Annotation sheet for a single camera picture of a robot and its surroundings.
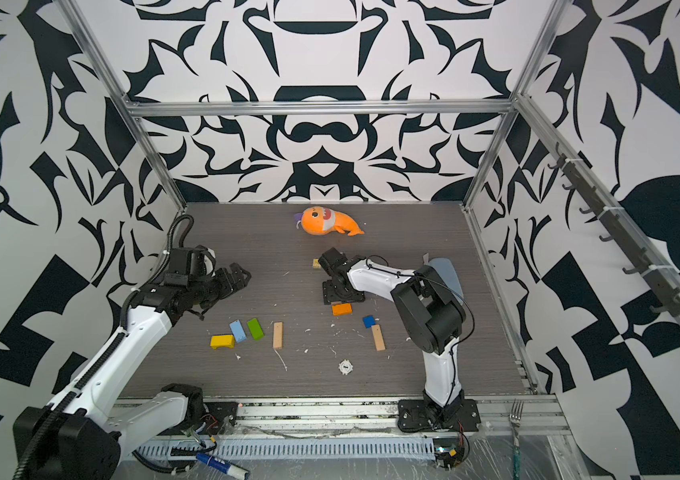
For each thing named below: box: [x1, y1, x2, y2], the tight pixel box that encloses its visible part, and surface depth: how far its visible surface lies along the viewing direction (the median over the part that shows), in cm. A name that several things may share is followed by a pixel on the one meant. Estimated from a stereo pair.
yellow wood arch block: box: [210, 334, 235, 350], surface depth 86 cm
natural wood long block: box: [371, 324, 386, 351], surface depth 88 cm
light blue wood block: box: [229, 319, 247, 343], surface depth 89 cm
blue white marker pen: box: [196, 453, 251, 480], surface depth 69 cm
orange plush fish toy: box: [294, 206, 365, 237], surface depth 108 cm
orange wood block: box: [331, 303, 353, 316], surface depth 93 cm
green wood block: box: [247, 318, 265, 341], surface depth 89 cm
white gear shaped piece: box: [338, 359, 354, 376], surface depth 84 cm
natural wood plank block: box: [273, 322, 283, 349], surface depth 89 cm
